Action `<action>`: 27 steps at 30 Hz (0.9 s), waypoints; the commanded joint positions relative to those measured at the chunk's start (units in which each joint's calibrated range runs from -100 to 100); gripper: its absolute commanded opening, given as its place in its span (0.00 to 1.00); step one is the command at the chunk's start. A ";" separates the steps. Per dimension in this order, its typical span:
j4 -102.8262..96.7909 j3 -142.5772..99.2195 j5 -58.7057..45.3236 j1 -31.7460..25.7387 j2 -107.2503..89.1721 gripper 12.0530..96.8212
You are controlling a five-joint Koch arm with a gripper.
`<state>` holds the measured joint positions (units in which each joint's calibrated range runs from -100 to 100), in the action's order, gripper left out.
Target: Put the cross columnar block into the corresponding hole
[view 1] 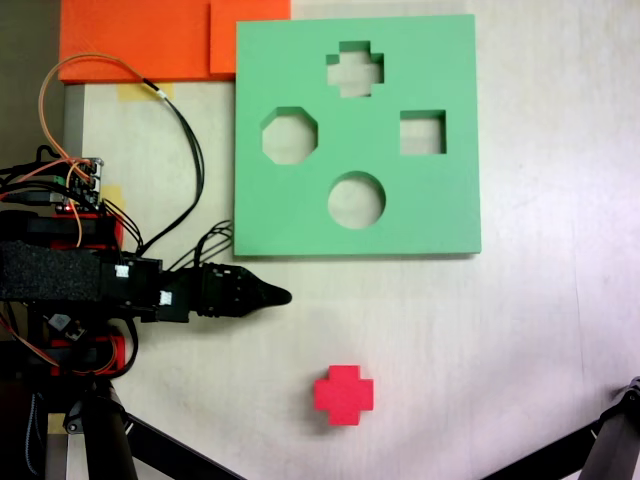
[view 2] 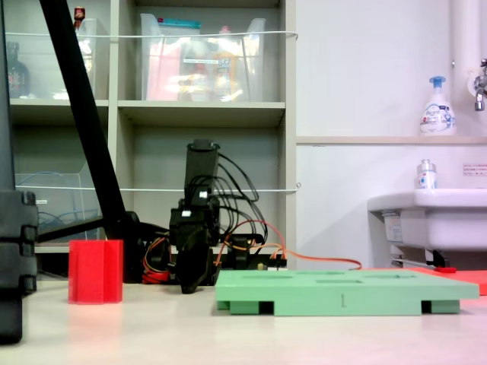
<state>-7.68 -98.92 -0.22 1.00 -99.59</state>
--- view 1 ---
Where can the yellow masking tape piece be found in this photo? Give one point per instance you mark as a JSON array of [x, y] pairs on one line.
[[114, 192], [132, 92]]

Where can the black circuit board with chips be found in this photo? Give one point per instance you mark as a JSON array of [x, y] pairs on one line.
[[62, 324]]

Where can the red arm base mount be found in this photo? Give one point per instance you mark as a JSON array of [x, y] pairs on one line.
[[118, 235]]

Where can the green shape sorter board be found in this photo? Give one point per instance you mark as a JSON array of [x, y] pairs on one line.
[[425, 210]]

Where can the red cross columnar block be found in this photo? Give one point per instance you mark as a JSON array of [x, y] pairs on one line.
[[344, 395]]

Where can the black table clamp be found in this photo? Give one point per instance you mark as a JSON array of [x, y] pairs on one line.
[[45, 227], [30, 361]]

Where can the circuit board with green terminal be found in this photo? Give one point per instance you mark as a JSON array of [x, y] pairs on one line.
[[82, 182]]

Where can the large flat orange block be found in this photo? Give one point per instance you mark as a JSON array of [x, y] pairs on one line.
[[125, 30]]

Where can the black tripod leg with hub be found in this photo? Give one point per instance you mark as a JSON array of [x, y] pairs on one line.
[[110, 450]]

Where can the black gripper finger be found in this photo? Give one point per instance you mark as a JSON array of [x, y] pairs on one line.
[[250, 300], [230, 277]]

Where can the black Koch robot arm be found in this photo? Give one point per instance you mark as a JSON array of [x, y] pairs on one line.
[[50, 272]]

